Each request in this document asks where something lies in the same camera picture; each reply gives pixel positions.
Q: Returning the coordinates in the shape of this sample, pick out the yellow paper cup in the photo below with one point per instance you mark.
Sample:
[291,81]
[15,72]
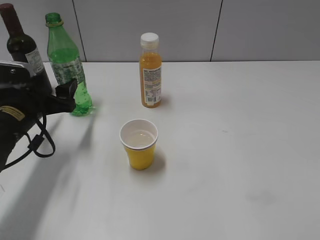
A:
[139,138]

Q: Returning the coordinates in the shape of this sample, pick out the orange juice bottle white cap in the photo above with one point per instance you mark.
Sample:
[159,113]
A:
[150,70]

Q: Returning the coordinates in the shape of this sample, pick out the dark red wine bottle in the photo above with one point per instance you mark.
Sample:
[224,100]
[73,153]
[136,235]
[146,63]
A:
[23,48]

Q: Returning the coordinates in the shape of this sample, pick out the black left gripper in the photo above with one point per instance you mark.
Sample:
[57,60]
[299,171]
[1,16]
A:
[23,112]

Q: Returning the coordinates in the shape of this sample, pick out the green sprite plastic bottle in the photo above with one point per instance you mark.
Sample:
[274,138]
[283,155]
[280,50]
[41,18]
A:
[64,57]

